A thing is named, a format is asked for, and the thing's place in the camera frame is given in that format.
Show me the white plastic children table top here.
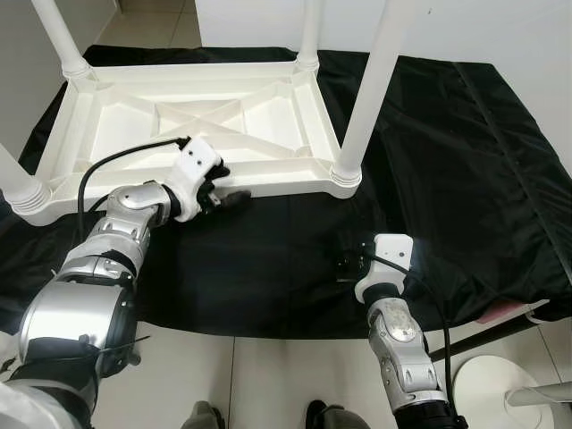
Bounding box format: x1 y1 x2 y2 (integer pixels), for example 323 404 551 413
9 58 363 224

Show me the white plastic table leg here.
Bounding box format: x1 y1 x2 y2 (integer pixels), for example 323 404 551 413
31 0 91 80
331 0 417 189
0 143 54 216
297 0 324 72

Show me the black cloth table cover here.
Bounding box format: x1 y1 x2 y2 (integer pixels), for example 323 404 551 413
0 45 572 339

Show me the grey right robot foot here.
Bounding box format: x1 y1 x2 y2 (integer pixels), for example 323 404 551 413
307 400 373 429

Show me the grey robot foot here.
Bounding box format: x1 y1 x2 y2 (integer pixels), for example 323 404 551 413
183 400 225 429
307 400 373 429

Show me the black metal table leg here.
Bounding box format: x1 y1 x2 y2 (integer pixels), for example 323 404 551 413
429 313 547 364

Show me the pink padded chair seat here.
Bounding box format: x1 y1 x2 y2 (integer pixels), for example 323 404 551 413
483 302 529 325

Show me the white round stool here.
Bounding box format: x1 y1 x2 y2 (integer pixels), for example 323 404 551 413
451 356 572 429

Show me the grey left robot foot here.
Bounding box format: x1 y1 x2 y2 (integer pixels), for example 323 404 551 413
183 400 225 429

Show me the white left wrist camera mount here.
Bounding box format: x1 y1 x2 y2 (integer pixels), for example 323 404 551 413
165 136 224 215

